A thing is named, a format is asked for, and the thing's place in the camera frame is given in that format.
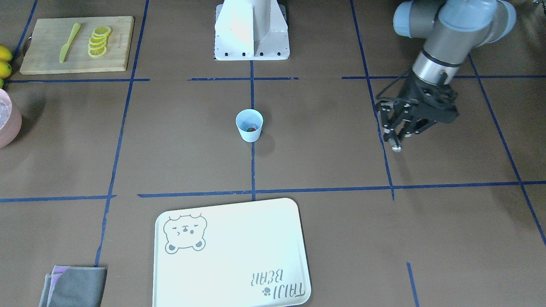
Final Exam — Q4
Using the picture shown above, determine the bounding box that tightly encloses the yellow plastic knife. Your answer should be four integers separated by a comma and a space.
59, 23, 81, 63

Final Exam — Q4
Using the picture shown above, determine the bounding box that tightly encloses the cream bear serving tray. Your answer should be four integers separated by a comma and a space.
151, 198, 312, 307

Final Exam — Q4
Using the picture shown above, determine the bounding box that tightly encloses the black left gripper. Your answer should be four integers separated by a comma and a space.
375, 70, 459, 148

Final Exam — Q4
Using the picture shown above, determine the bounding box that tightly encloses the whole yellow lemon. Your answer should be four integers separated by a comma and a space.
0, 61, 12, 79
0, 44, 13, 62

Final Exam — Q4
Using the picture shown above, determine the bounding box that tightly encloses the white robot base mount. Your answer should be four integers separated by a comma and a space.
213, 0, 290, 61

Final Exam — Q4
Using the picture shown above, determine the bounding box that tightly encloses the light blue plastic cup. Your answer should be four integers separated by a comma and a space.
235, 109, 263, 142

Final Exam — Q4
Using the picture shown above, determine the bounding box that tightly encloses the pink bowl of ice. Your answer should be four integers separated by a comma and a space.
0, 89, 22, 148

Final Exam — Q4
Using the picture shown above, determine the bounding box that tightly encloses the lemon slices row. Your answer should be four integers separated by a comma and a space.
87, 26, 112, 58

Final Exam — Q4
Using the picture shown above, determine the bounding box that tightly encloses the wooden cutting board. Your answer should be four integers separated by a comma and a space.
19, 16, 134, 75

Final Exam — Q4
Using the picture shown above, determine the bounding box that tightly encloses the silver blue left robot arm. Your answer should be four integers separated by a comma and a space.
375, 0, 517, 152

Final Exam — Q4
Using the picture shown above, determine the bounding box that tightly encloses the grey purple folded cloth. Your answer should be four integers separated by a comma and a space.
38, 266, 107, 307

